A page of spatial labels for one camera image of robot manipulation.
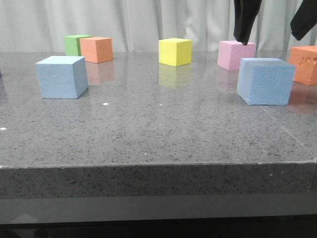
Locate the pink foam cube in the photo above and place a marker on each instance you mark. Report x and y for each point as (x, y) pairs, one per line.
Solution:
(230, 53)

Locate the smooth orange foam cube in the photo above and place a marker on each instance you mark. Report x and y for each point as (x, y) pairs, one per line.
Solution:
(96, 49)

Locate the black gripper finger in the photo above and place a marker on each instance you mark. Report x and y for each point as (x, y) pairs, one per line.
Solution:
(304, 19)
(245, 14)

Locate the grey curtain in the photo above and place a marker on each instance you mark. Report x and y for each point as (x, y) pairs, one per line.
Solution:
(133, 25)

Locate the textured light blue foam cube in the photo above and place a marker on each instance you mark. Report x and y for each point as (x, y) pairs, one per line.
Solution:
(265, 81)

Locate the smooth light blue foam cube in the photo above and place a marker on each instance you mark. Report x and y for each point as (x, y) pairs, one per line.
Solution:
(62, 77)

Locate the dented orange foam cube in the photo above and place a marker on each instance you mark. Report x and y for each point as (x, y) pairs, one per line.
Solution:
(305, 60)

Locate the green foam cube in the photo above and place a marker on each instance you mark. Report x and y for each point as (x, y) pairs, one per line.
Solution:
(72, 44)

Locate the yellow foam cube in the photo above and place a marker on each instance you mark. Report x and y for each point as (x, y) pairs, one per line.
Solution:
(175, 51)

